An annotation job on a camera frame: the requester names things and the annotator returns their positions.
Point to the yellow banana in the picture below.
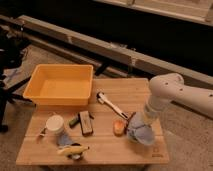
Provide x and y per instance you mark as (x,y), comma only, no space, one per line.
(64,151)

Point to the long grey metal rail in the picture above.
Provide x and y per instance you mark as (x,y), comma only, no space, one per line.
(41,32)

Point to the small blue cloth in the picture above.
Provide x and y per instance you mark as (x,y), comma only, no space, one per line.
(64,140)

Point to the blue grey towel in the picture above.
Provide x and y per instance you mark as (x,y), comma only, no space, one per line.
(138,131)

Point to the orange sponge block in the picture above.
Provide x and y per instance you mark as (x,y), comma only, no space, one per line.
(118,127)

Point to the yellow plastic bin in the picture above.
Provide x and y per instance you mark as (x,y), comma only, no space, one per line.
(60,84)

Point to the small metal clip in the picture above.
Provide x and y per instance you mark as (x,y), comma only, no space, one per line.
(42,133)

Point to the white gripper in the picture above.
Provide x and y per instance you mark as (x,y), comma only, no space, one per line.
(142,120)

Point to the dark bowl under banana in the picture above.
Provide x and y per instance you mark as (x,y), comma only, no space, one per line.
(76,155)

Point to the white round cup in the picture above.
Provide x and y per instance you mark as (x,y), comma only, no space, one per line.
(55,124)

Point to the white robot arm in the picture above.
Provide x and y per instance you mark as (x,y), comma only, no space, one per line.
(171,87)

